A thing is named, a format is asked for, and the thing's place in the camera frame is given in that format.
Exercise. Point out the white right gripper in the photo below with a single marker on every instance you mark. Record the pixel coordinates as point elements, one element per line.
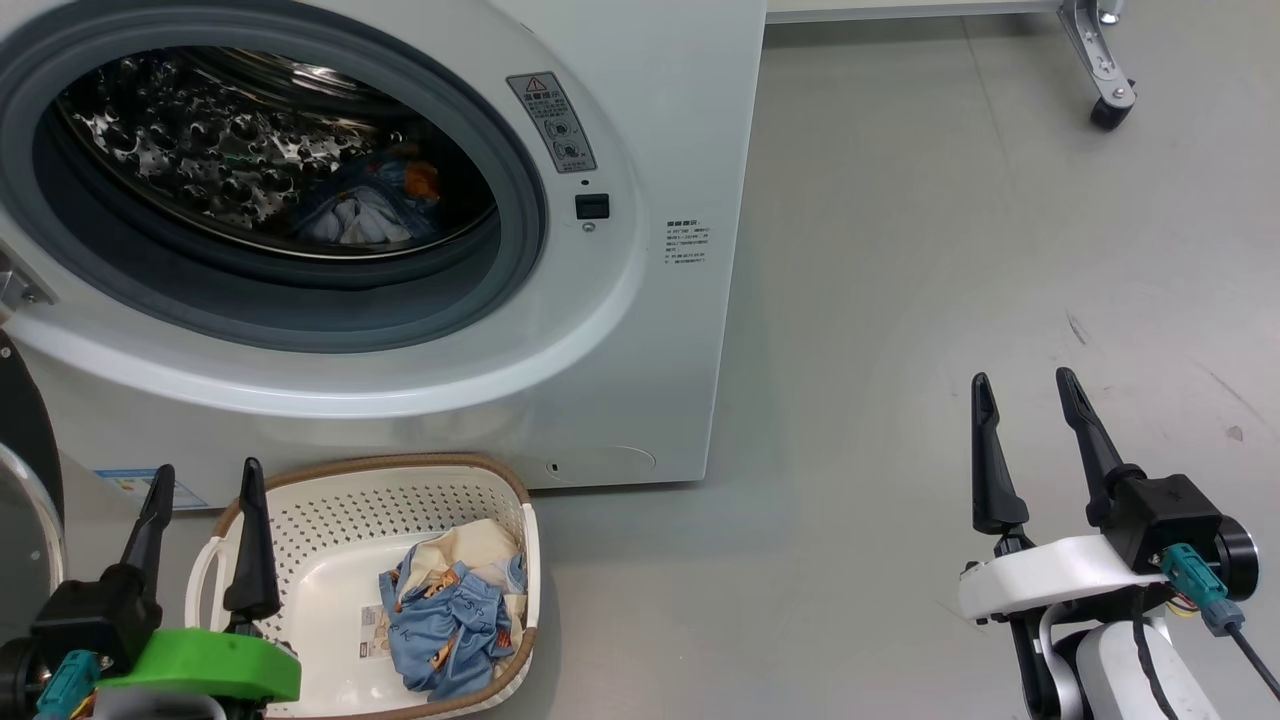
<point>1050,575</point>

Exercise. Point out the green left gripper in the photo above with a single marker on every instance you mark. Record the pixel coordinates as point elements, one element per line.
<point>210,665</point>

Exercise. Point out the round dark glass washer door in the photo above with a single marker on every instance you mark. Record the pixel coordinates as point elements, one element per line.
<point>18,410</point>

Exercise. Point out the blue garment with cream lining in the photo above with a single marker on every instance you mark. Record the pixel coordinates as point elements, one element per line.
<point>450,620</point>

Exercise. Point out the metal door hinge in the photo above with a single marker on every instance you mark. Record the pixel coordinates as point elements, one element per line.
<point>18,285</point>

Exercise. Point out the white front-load washing machine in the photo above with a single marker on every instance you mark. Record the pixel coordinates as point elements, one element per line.
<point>650,350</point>

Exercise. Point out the white oval filter access cover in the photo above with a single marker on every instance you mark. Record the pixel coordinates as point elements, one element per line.
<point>610,462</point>

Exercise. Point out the black door latch slot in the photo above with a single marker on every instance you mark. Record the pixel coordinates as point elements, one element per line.
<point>592,206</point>

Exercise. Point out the blue energy label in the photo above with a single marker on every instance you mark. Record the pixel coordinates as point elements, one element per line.
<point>140,488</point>

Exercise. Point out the cream perforated laundry basket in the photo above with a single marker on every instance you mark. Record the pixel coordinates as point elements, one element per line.
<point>330,560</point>

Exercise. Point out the basket product sticker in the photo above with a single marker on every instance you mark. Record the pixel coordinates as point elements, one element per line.
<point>375,632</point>

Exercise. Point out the metal leg with caster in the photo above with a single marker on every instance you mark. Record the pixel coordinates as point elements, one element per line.
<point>1100,70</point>

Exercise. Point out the white partition panel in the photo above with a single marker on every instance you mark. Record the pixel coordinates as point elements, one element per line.
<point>900,8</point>

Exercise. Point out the grey warning label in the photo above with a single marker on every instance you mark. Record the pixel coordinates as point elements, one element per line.
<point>552,122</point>

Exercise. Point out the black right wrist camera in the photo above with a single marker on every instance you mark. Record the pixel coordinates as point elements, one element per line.
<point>1175,520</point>

